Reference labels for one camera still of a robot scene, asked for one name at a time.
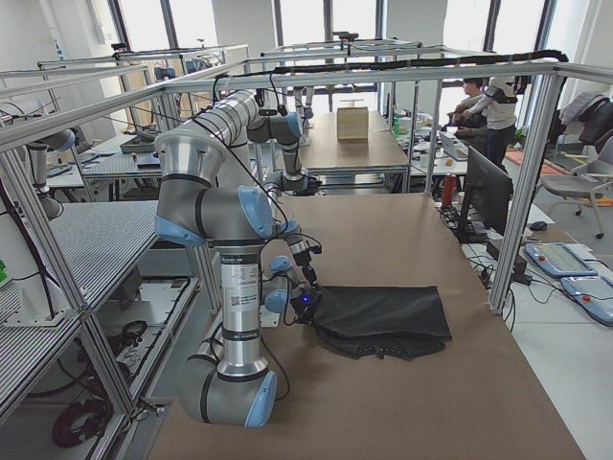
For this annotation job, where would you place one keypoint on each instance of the black printed t-shirt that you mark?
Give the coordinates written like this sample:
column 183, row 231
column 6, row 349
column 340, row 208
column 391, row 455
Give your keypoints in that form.
column 402, row 322

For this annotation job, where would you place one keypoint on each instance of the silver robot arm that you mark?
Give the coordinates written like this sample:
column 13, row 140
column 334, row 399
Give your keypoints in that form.
column 282, row 144
column 228, row 380

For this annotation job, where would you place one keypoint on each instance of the cardboard box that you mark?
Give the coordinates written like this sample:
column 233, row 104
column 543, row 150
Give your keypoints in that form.
column 352, row 123

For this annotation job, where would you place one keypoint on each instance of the red water bottle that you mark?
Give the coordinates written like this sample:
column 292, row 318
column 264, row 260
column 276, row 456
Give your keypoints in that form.
column 448, row 190

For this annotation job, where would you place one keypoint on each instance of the black computer monitor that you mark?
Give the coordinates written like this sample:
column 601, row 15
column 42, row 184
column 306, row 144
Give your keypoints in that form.
column 488, row 190

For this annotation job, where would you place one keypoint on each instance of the seated person grey jacket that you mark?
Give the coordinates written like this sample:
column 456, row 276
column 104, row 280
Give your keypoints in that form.
column 499, row 100

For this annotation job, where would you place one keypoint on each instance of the blue teach pendant far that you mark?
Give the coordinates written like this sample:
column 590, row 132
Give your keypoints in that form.
column 558, row 260

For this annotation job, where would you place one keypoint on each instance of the blue teach pendant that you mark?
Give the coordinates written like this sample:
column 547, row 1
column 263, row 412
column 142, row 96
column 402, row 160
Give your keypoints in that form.
column 593, row 293
column 558, row 260

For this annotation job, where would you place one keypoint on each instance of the grey office chair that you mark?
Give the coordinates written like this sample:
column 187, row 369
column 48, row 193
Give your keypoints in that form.
column 584, row 185

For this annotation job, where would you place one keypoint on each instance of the blue teach pendant near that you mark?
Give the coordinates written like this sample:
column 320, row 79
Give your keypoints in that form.
column 593, row 293

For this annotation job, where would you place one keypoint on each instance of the aluminium cage frame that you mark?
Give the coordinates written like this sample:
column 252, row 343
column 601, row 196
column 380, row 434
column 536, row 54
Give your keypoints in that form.
column 26, row 235

